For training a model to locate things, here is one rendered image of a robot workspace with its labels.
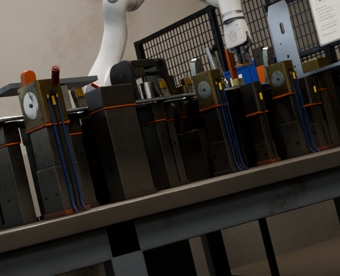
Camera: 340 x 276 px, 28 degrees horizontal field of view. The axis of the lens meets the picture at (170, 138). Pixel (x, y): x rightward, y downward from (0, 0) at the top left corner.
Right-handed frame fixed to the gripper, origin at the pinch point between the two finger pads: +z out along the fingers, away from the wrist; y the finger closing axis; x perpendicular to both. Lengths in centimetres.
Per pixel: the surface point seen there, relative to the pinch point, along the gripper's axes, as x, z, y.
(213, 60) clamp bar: -1.4, -3.6, -14.3
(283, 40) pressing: 26.5, -6.0, 0.7
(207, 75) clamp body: -43.6, 8.8, 20.8
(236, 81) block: 6.1, 6.8, -11.6
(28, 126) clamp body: -110, 16, 15
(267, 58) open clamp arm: -7.5, 4.5, 17.6
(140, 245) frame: -108, 52, 50
